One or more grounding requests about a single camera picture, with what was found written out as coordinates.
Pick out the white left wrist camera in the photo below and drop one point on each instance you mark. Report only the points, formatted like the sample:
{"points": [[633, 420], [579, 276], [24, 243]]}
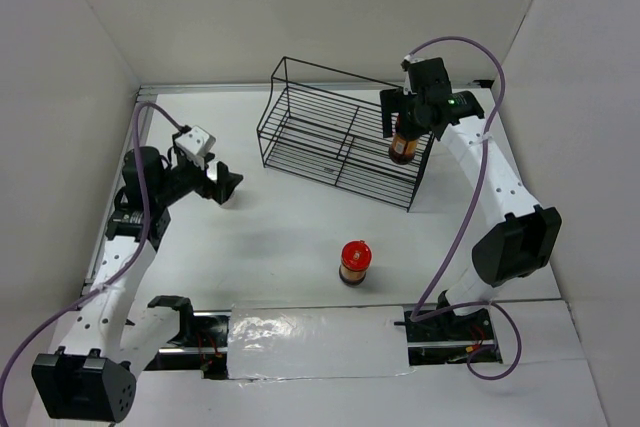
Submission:
{"points": [[195, 144]]}

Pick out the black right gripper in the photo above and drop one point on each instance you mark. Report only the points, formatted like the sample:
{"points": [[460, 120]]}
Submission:
{"points": [[391, 101]]}

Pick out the black wire rack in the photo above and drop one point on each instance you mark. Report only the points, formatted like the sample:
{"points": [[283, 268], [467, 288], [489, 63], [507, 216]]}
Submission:
{"points": [[325, 125]]}

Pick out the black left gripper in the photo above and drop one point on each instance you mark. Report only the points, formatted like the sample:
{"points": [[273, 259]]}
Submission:
{"points": [[224, 187]]}

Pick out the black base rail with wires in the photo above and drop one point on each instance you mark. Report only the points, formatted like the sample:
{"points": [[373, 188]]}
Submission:
{"points": [[324, 343]]}

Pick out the clear jar white beads silver lid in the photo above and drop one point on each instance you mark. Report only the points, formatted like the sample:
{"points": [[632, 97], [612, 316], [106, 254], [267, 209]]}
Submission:
{"points": [[225, 184]]}

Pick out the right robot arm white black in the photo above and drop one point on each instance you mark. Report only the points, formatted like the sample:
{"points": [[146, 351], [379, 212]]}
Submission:
{"points": [[521, 233]]}

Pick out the red lid sauce jar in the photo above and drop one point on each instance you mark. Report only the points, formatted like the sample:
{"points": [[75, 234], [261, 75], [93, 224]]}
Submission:
{"points": [[355, 259], [403, 146]]}

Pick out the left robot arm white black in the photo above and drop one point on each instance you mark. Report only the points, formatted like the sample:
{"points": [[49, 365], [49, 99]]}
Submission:
{"points": [[92, 375]]}

